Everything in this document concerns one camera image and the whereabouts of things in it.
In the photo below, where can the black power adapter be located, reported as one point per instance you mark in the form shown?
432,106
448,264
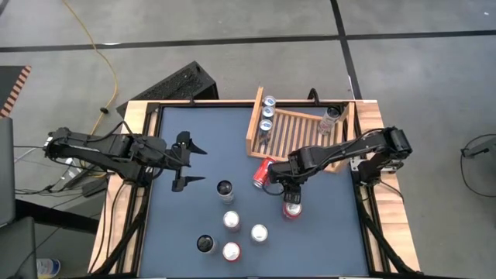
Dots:
93,188

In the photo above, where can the white pink Celsius can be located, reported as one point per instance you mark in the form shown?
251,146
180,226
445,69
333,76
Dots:
224,188

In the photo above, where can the black table clamp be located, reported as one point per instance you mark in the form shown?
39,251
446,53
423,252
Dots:
313,96

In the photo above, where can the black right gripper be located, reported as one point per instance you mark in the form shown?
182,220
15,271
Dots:
293,193

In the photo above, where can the silver Diet Coke can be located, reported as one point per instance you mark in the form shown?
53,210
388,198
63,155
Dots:
259,232

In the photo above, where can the black floor beam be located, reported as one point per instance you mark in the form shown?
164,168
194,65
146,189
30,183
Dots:
54,216

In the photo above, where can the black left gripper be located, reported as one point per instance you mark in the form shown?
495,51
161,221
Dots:
179,159

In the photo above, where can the wooden slatted shelf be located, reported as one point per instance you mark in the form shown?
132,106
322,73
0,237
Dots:
253,120

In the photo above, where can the silver can red logo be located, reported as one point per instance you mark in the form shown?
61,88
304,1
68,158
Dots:
231,219

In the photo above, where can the blue-grey table mat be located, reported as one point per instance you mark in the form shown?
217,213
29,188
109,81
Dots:
166,217

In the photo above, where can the white blue yellow container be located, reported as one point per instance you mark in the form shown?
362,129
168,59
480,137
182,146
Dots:
48,267

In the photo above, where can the Celsius Peach Vibe can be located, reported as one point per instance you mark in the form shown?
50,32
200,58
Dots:
328,122

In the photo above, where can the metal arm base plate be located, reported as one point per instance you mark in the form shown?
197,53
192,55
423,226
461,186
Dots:
354,166

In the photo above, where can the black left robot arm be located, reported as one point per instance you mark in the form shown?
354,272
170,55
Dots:
100,149

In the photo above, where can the red Fanta strawberry can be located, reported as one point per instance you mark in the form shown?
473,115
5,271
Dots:
260,174
293,211
231,251

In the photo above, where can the black-topped silver can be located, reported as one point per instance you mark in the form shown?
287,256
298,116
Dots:
205,243

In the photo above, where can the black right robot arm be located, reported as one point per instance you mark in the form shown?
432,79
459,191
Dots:
348,147

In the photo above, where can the grey chair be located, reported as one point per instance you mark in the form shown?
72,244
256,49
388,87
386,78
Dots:
7,174

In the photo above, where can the black perforated metal box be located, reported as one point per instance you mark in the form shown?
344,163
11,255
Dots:
178,83

